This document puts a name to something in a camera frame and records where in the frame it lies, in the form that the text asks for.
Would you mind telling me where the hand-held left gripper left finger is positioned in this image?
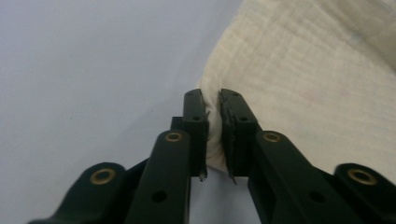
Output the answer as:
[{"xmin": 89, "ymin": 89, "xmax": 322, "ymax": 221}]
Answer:
[{"xmin": 170, "ymin": 88, "xmax": 210, "ymax": 183}]

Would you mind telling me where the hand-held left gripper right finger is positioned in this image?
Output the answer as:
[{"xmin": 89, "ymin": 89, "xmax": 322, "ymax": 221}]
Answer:
[{"xmin": 218, "ymin": 88, "xmax": 263, "ymax": 185}]

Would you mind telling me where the cream printed cloth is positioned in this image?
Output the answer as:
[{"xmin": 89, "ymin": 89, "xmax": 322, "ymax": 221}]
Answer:
[{"xmin": 195, "ymin": 0, "xmax": 396, "ymax": 185}]

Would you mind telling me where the pale grey table mat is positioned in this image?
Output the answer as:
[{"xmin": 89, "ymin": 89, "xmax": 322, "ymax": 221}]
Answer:
[{"xmin": 0, "ymin": 0, "xmax": 263, "ymax": 224}]

